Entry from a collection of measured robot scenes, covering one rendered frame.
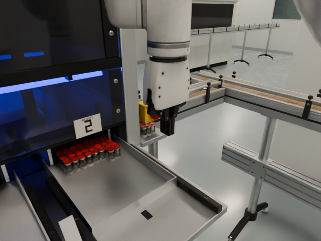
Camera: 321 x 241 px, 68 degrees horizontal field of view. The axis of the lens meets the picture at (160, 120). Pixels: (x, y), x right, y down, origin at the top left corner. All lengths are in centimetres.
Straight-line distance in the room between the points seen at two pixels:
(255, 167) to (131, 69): 101
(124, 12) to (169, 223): 47
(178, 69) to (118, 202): 38
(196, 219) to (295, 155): 153
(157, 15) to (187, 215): 46
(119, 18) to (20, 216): 52
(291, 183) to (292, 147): 64
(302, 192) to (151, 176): 93
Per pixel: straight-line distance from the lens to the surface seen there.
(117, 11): 44
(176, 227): 61
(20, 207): 74
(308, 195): 147
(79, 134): 76
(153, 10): 44
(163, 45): 45
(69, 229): 59
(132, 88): 80
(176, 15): 45
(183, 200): 67
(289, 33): 896
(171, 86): 48
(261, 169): 152
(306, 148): 203
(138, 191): 70
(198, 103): 126
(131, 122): 84
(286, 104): 129
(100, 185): 73
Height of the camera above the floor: 134
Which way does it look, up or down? 25 degrees down
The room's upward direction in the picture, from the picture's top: straight up
